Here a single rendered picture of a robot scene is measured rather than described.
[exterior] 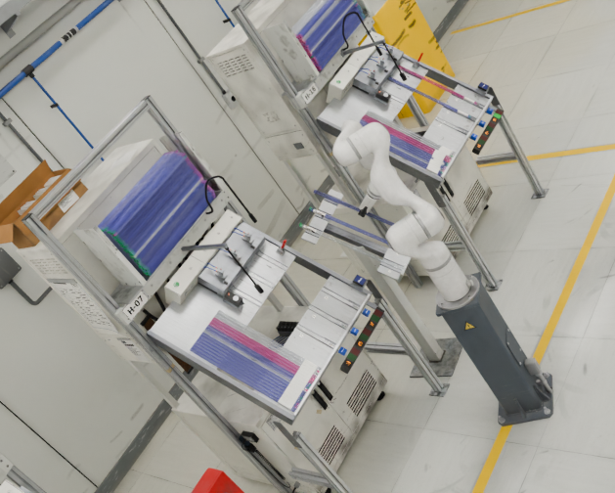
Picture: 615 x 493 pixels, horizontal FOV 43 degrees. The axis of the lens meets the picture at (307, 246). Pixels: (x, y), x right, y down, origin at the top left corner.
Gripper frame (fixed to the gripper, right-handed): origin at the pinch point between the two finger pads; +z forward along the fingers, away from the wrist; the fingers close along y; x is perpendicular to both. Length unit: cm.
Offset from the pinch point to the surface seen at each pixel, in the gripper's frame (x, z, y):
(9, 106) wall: -200, 82, -10
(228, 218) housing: -52, 10, 35
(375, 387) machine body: 50, 68, 39
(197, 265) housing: -51, 13, 63
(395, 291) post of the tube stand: 32.7, 24.7, 12.0
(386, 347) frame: 43, 43, 31
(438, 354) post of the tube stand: 70, 53, 12
